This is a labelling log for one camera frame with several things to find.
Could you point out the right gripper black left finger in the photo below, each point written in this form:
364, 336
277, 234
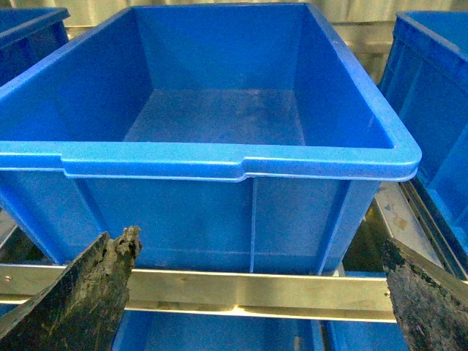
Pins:
83, 307

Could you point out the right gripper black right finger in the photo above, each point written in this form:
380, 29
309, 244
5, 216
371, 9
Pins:
429, 304

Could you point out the blue lower shelf bin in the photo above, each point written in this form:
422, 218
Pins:
171, 331

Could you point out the blue target plastic bin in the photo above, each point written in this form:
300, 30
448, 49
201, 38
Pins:
425, 82

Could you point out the blue middle plastic bin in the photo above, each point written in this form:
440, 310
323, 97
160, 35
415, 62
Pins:
238, 137

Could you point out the blue source plastic bin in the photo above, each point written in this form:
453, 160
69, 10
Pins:
28, 35

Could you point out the metal front rack rail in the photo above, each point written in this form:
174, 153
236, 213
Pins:
337, 298

